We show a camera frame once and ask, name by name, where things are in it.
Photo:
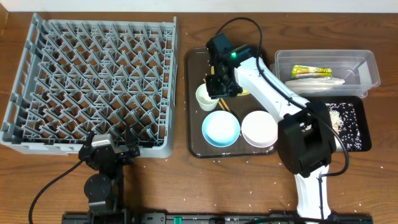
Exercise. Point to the pink bowl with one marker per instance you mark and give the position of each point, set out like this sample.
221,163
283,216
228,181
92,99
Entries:
259,129

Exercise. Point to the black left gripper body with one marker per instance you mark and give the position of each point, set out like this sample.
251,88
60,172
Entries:
123,150

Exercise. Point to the yellow plate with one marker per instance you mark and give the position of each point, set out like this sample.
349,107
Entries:
244,92

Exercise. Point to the clear plastic bin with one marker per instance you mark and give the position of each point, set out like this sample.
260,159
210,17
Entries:
357,67

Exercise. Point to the green snack wrapper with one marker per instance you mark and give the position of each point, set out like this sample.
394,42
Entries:
301,71

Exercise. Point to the rice food waste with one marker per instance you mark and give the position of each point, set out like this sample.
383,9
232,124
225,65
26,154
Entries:
344,121

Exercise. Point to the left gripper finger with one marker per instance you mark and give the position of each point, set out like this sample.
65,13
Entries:
89,139
130,143

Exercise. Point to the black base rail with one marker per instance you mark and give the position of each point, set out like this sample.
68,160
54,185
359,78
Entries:
217,218

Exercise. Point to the wooden chopstick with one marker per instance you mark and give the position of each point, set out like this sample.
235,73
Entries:
219,102
225,105

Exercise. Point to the grey dishwasher rack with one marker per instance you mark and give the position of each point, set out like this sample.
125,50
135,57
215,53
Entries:
107,77

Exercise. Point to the black waste tray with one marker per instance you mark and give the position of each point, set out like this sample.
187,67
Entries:
360,112

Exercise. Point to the light blue bowl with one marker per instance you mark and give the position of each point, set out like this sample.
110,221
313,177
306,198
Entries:
220,129

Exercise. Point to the white napkin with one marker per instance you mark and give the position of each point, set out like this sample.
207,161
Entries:
313,85

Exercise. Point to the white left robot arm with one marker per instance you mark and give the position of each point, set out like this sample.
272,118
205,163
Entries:
105,190

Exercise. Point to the white cup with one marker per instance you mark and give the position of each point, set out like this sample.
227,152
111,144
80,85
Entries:
203,99

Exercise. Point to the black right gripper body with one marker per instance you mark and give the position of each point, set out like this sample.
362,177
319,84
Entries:
217,88

